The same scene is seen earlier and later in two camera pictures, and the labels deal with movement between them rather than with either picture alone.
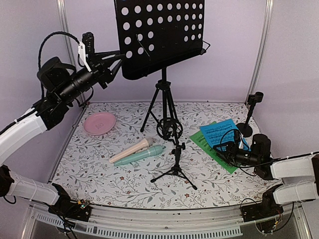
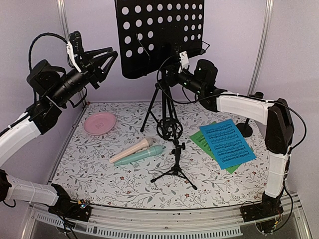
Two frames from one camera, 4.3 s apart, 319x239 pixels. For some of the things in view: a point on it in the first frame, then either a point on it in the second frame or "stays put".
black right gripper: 233,153 → 170,78
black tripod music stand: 152,33 stays put
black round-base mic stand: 245,129 stays put
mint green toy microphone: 152,151 stays put
